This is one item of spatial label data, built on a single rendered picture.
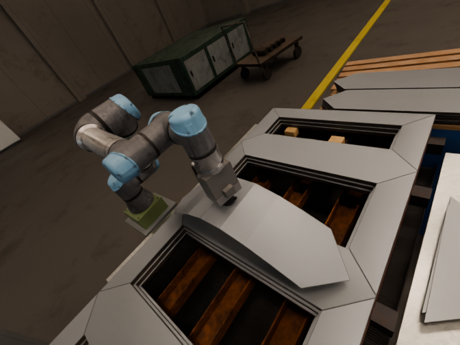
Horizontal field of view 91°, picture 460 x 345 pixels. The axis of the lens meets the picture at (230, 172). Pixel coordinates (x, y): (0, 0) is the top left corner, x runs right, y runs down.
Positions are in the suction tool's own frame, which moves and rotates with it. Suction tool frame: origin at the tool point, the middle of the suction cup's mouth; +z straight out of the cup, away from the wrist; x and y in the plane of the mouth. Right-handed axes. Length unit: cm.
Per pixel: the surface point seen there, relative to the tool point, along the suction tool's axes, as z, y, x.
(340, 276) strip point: 12.0, 5.7, -31.5
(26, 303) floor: 103, -158, 171
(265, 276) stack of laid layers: 17.0, -6.0, -15.6
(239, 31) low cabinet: 42, 331, 387
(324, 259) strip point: 9.6, 6.1, -27.1
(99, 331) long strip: 16, -53, 11
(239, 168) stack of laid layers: 18.3, 22.7, 29.7
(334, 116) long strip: 16, 72, 11
